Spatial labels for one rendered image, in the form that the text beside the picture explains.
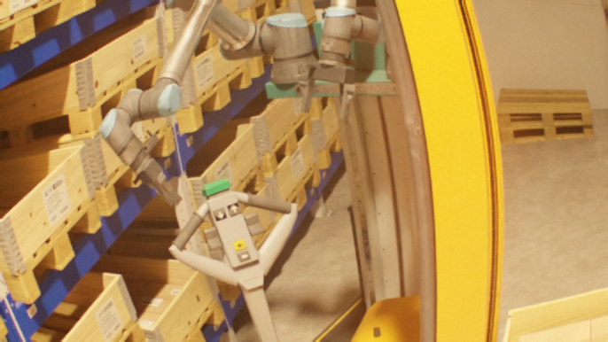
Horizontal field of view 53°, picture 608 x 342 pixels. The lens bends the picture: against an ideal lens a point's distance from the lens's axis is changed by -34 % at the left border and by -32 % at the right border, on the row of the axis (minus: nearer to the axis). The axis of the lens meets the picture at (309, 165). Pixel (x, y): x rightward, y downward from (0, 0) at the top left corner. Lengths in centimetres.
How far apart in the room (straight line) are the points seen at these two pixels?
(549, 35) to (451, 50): 599
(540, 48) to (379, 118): 447
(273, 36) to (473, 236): 162
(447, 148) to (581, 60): 606
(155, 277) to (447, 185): 263
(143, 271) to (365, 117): 149
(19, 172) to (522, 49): 563
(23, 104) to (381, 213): 178
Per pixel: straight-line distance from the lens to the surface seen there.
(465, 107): 165
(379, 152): 339
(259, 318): 250
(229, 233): 241
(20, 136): 336
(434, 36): 162
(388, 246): 355
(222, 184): 241
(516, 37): 758
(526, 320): 275
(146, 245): 436
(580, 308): 276
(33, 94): 322
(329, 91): 311
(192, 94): 394
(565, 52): 763
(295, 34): 315
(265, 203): 246
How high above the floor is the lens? 217
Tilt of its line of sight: 18 degrees down
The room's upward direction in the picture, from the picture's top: 10 degrees counter-clockwise
